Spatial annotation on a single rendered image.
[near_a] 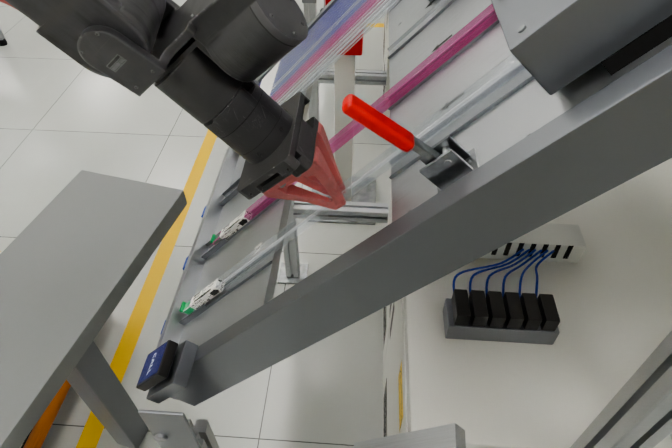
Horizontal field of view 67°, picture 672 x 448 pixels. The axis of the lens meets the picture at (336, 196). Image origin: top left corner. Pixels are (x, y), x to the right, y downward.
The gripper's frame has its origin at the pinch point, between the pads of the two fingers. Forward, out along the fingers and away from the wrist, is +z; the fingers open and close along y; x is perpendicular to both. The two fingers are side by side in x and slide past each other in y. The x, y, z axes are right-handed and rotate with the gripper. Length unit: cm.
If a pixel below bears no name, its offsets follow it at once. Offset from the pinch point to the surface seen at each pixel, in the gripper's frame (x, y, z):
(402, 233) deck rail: -8.4, -10.5, -1.1
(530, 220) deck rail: -16.6, -10.8, 3.1
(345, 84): 30, 94, 32
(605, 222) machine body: -15, 30, 57
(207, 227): 30.1, 15.2, 3.2
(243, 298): 16.0, -4.0, 2.8
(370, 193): 56, 100, 75
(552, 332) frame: -3.8, 4.2, 42.9
